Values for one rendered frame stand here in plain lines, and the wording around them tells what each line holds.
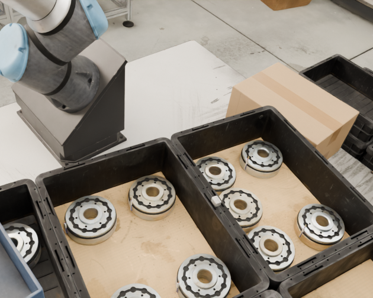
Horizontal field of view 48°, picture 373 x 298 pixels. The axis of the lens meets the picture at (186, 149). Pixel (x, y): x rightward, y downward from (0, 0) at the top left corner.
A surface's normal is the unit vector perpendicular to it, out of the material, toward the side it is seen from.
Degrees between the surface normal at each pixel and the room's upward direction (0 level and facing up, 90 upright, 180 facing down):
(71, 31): 97
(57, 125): 44
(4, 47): 51
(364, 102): 0
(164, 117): 0
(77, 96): 83
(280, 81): 0
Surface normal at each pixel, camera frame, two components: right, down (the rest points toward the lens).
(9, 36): -0.53, -0.14
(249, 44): 0.11, -0.69
